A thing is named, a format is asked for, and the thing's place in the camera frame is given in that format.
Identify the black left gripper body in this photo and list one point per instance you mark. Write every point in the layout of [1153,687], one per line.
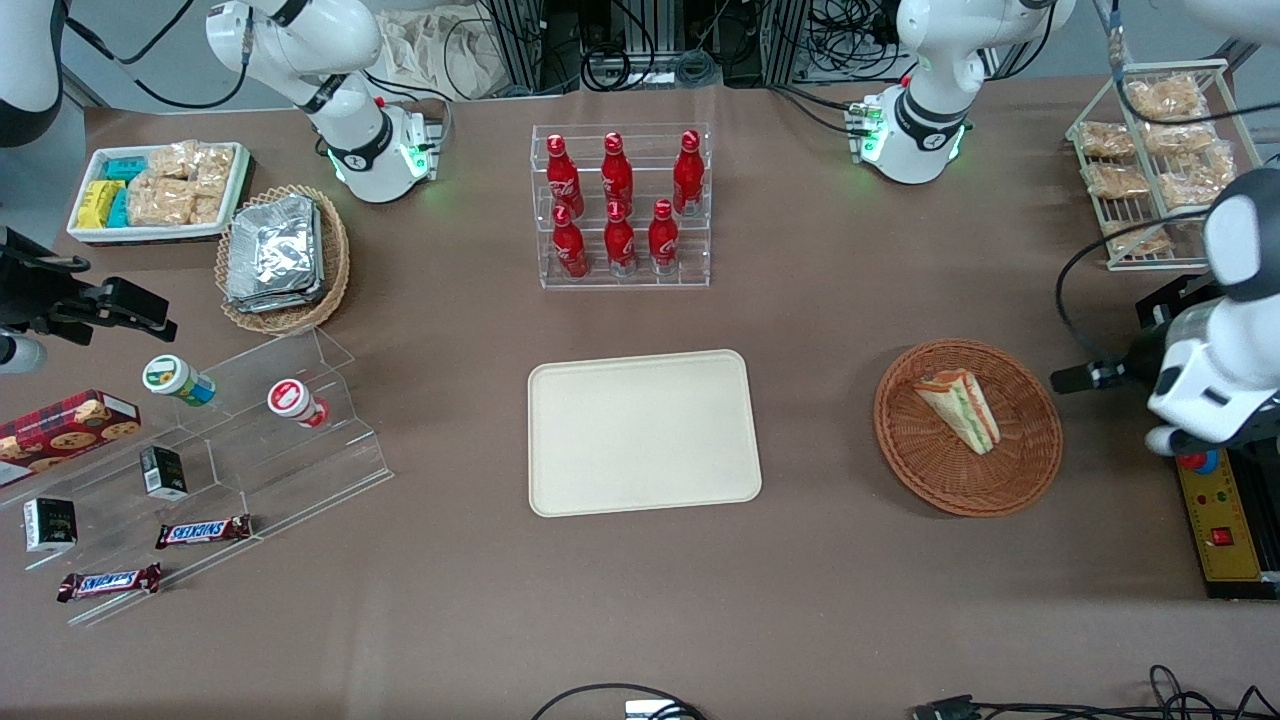
[1146,357]

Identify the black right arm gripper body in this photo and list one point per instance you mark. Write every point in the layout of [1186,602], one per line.
[42,296]

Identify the aluminium frame post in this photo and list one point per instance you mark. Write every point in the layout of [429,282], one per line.
[520,45]
[785,40]

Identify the brown wicker basket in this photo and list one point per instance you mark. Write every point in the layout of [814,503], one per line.
[930,470]

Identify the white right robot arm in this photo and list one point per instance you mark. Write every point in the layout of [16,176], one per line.
[360,140]

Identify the white rectangular snack bin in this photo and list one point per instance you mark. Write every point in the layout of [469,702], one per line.
[90,232]

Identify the red cola bottle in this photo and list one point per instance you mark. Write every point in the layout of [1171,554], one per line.
[570,250]
[617,175]
[620,245]
[663,242]
[688,180]
[563,178]

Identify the teal snack pack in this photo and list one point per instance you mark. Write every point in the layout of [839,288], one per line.
[125,168]
[119,208]

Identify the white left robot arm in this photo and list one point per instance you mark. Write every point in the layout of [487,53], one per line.
[930,110]

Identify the yellow snack pack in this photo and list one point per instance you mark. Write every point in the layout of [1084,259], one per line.
[97,205]

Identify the white cloth bag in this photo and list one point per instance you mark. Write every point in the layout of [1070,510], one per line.
[430,55]

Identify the red lidded cup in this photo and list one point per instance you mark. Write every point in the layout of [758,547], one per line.
[293,400]

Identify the red cookie box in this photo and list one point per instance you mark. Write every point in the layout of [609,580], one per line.
[60,430]

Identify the brown snickers bar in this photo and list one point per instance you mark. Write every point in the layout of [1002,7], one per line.
[203,531]
[108,583]

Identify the tan wicker basket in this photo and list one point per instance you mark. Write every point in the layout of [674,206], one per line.
[335,260]

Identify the clear bag of crackers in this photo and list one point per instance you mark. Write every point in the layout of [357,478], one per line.
[1115,180]
[1105,140]
[1165,97]
[207,205]
[160,202]
[1195,182]
[215,165]
[1140,242]
[172,160]
[1180,138]

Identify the cream plastic tray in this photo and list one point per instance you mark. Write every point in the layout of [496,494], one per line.
[640,435]

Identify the clear acrylic bottle rack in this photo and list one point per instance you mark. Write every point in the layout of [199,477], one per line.
[690,250]

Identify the triangle sandwich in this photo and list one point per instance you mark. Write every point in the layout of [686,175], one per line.
[962,408]

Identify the small black carton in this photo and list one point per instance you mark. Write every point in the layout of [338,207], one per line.
[50,525]
[163,472]

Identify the white plug adapter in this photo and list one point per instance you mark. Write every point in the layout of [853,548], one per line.
[650,710]

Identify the clear acrylic stepped stand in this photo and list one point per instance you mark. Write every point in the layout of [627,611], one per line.
[290,470]

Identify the silver foil packet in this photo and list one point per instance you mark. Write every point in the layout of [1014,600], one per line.
[272,255]

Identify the green lidded cup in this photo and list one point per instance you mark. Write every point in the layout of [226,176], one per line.
[175,378]

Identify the black yellow control box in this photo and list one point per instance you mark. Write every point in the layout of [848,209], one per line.
[1220,540]

